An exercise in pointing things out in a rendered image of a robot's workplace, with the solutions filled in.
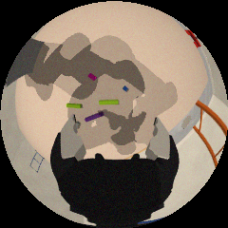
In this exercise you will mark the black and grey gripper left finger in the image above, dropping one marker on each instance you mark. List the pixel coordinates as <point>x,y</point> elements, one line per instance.
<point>67,149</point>

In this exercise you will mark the purple rod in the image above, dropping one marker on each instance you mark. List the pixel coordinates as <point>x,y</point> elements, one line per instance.
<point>95,116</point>

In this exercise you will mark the magenta rod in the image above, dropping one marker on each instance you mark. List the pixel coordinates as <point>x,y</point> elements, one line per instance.
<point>92,77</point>

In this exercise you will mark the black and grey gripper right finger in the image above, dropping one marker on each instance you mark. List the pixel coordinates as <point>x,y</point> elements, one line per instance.
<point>163,150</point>

